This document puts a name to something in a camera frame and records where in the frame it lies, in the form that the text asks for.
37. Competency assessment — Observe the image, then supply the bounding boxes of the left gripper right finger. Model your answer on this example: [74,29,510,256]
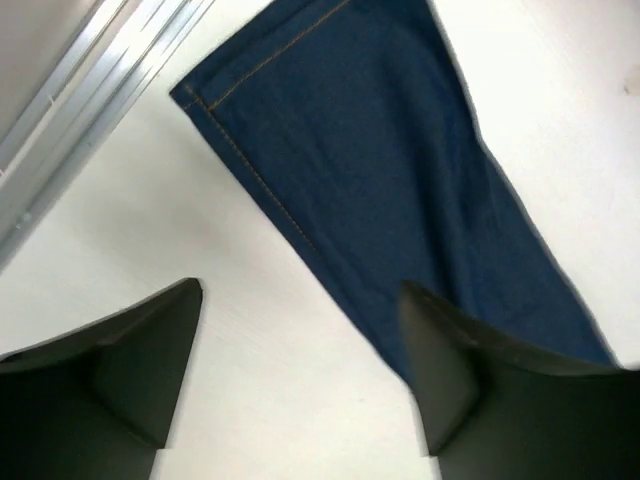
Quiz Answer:
[399,282,639,480]

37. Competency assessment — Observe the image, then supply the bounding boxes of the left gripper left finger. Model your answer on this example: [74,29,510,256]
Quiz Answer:
[1,278,203,479]

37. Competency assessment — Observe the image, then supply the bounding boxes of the dark blue denim trousers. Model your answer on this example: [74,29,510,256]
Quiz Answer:
[170,0,613,380]

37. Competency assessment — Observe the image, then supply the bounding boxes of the aluminium left rail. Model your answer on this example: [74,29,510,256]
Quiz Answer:
[1,1,212,264]

